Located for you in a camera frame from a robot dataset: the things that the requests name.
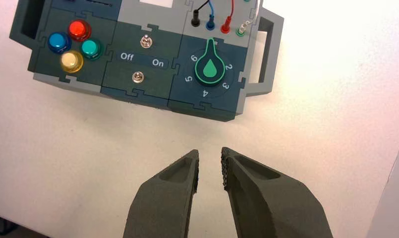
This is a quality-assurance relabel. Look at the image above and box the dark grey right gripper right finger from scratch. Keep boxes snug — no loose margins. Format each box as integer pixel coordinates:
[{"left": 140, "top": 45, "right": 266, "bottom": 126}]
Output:
[{"left": 221, "top": 147, "right": 334, "bottom": 238}]

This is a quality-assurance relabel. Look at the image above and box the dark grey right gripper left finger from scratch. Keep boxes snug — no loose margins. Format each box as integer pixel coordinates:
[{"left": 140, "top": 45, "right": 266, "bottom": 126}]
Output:
[{"left": 123, "top": 149, "right": 200, "bottom": 238}]

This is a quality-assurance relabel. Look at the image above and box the black green rotary knob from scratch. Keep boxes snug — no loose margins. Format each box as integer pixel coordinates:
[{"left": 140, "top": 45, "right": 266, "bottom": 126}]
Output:
[{"left": 195, "top": 38, "right": 226, "bottom": 88}]

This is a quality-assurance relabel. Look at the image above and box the yellow round push button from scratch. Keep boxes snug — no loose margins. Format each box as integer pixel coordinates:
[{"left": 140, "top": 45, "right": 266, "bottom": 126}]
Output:
[{"left": 60, "top": 50, "right": 84, "bottom": 73}]

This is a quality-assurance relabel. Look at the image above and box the green round push button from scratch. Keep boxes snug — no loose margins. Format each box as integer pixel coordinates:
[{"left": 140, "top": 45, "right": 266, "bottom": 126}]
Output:
[{"left": 79, "top": 39, "right": 104, "bottom": 61}]

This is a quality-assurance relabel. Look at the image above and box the grey and teal control box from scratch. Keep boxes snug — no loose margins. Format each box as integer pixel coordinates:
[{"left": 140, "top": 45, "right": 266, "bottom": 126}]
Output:
[{"left": 9, "top": 0, "right": 285, "bottom": 123}]

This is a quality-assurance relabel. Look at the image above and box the white banana plug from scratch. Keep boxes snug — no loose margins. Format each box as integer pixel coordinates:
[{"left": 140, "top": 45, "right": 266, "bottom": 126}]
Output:
[{"left": 236, "top": 19, "right": 253, "bottom": 37}]

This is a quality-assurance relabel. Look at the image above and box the red banana plug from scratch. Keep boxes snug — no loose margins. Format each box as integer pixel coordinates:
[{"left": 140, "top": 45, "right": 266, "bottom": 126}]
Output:
[{"left": 220, "top": 16, "right": 232, "bottom": 35}]

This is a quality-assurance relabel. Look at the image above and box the black banana plug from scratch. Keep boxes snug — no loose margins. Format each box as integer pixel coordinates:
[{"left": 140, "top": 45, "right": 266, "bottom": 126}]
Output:
[{"left": 190, "top": 9, "right": 201, "bottom": 28}]

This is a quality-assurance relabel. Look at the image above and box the blue round push button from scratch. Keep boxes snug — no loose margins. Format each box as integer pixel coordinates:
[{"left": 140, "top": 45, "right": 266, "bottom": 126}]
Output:
[{"left": 47, "top": 31, "right": 72, "bottom": 54}]

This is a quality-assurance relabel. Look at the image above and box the red round push button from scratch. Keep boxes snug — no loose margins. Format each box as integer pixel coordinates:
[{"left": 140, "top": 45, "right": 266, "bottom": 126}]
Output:
[{"left": 67, "top": 19, "right": 92, "bottom": 42}]

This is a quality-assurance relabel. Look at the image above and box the white display screen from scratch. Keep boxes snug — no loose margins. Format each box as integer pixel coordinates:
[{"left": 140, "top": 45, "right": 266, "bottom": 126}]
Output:
[{"left": 139, "top": 0, "right": 174, "bottom": 9}]

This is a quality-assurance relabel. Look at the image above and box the black jumper cable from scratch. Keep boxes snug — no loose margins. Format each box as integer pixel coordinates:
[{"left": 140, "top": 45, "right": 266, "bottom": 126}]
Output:
[{"left": 194, "top": 0, "right": 210, "bottom": 12}]

